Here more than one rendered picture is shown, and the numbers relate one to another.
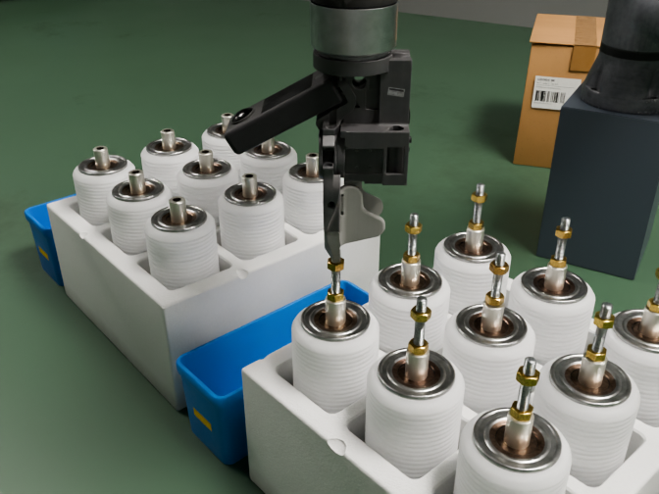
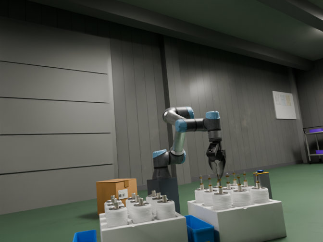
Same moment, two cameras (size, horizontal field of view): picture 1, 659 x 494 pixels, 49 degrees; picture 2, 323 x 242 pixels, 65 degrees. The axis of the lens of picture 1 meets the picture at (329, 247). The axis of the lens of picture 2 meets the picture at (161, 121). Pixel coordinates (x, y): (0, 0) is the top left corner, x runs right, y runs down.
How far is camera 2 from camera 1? 1.44 m
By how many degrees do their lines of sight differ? 73
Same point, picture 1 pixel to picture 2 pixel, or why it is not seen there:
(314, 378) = (229, 203)
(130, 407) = not seen: outside the picture
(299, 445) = (236, 217)
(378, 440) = (246, 203)
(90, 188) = (123, 212)
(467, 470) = (261, 193)
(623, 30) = (162, 162)
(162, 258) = (171, 210)
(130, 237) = (149, 216)
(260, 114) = (215, 148)
